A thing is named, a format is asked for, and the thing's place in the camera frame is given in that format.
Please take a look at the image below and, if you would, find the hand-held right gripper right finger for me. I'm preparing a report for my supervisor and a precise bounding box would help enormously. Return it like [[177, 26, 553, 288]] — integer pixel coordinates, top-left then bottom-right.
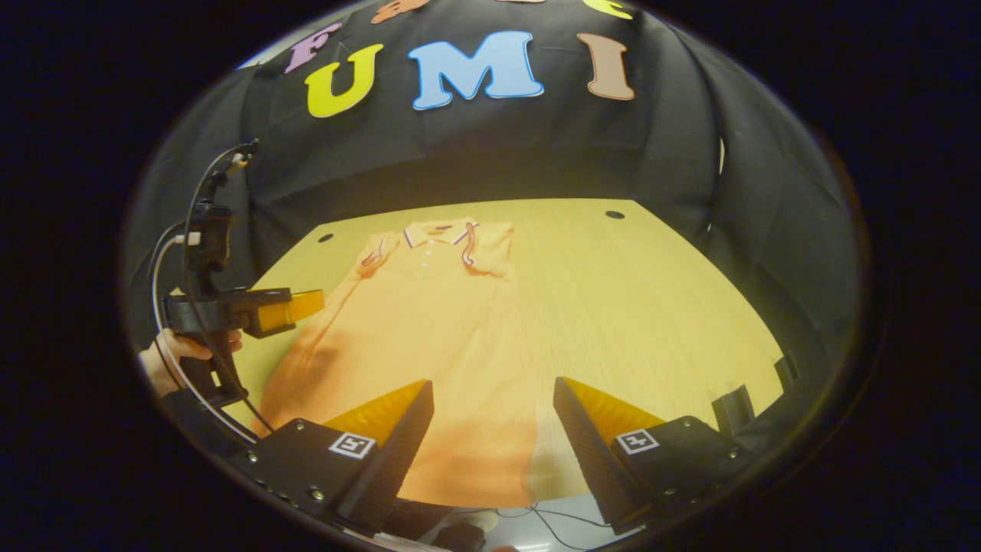
[[553, 376, 756, 536]]

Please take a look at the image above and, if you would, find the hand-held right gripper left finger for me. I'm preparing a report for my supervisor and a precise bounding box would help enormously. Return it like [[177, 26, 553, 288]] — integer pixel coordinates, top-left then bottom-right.
[[230, 379, 435, 537]]

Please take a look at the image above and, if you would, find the orange T-shirt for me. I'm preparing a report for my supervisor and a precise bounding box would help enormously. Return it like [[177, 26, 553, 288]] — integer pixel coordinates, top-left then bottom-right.
[[251, 218, 572, 508]]

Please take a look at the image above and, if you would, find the black backdrop cloth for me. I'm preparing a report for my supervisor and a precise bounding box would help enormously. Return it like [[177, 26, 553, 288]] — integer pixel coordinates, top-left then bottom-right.
[[123, 0, 863, 461]]

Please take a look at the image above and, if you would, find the thin black floor cable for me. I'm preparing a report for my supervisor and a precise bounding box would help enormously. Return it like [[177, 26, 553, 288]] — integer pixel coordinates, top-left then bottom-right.
[[490, 502, 614, 551]]

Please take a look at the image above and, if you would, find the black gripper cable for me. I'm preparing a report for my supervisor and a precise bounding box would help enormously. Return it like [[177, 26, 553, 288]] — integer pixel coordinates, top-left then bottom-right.
[[182, 142, 277, 435]]

